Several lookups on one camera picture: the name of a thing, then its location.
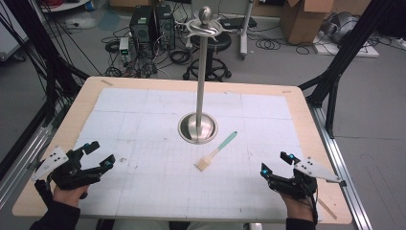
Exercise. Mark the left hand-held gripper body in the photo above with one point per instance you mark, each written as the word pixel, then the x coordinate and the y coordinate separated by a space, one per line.
pixel 72 177

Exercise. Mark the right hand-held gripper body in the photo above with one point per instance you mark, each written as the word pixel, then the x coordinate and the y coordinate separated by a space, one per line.
pixel 297 185

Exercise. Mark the metal stand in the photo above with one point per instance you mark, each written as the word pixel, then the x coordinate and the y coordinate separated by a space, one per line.
pixel 201 96

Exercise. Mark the person's left hand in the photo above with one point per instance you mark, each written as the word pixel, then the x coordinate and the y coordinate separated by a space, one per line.
pixel 68 196

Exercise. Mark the person's right hand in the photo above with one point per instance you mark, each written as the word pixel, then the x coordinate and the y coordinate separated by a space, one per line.
pixel 298 207

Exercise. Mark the thin wooden strip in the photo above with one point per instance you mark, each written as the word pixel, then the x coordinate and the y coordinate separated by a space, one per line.
pixel 328 209

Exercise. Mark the white grid mat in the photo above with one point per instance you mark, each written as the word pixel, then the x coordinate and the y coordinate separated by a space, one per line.
pixel 159 185

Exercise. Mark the small grey power supply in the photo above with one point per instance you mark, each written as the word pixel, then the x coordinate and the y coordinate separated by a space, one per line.
pixel 124 48

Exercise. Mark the black round stool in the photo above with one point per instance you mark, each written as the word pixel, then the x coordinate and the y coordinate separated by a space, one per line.
pixel 210 60

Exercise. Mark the white floor board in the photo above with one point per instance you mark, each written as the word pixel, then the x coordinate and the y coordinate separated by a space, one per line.
pixel 357 51

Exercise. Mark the black computer tower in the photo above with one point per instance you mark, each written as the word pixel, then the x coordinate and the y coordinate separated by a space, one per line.
pixel 166 27
pixel 140 25

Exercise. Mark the large open cardboard box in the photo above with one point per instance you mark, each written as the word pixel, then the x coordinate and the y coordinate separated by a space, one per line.
pixel 300 22

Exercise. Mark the grey round device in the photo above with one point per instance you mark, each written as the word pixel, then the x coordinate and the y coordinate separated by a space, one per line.
pixel 343 27

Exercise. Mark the round white table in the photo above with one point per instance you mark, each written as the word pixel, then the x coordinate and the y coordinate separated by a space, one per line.
pixel 63 5

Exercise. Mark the flat black device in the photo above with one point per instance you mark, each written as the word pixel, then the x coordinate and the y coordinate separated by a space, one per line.
pixel 237 22

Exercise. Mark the low open cardboard box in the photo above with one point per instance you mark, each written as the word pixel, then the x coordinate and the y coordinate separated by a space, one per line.
pixel 127 2

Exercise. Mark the aluminium rail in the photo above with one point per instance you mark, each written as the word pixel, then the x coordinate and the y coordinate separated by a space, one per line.
pixel 344 179
pixel 22 166

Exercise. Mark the black frame strut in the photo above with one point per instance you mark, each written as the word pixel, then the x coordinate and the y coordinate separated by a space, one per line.
pixel 51 73
pixel 338 64

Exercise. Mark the white stand post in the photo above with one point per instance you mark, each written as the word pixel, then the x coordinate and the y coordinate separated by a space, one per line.
pixel 245 28

